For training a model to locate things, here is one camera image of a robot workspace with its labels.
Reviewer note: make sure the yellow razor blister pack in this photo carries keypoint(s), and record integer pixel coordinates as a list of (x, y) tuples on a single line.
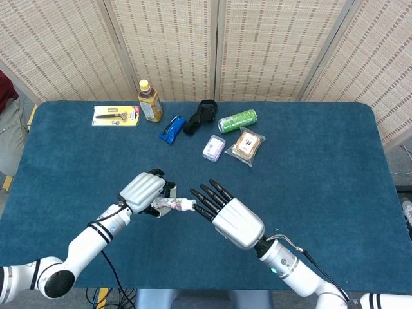
[(116, 116)]

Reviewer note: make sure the green drink can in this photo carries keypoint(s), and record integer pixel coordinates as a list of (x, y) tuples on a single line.
[(238, 121)]

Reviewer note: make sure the small white tube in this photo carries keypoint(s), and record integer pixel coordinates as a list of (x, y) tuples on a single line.
[(177, 203)]

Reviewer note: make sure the bread in clear wrapper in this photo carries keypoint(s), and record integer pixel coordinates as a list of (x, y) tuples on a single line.
[(246, 145)]

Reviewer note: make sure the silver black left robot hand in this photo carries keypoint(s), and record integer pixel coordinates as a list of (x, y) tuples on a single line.
[(141, 191)]

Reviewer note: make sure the person in red shirt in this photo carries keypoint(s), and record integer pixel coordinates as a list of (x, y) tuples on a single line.
[(9, 135)]

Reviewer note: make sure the blue snack packet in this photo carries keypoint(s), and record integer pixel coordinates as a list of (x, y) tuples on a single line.
[(173, 129)]

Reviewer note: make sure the woven bamboo screen panel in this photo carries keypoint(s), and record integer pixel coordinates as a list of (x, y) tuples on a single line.
[(380, 71), (273, 48), (164, 45), (61, 48)]

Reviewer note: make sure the blue felt table cloth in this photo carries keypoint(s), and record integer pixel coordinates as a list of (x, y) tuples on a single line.
[(289, 180)]

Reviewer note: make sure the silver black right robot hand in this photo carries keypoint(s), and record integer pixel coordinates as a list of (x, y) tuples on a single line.
[(238, 222)]

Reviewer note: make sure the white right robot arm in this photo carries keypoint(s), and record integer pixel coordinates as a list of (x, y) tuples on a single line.
[(299, 273)]

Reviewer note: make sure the yellow wooden bar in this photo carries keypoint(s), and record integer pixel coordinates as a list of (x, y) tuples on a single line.
[(32, 114)]

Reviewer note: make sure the blue grey chair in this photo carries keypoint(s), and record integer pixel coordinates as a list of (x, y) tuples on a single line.
[(206, 300)]

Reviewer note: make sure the yellow capped tea bottle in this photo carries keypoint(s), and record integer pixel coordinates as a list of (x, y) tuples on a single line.
[(150, 106)]

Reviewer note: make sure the small white box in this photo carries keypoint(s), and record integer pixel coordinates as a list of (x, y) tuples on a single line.
[(213, 148)]

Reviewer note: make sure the grey shoe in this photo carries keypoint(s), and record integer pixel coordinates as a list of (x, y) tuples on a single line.
[(407, 212)]

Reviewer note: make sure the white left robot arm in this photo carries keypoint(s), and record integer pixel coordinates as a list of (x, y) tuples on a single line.
[(87, 238)]

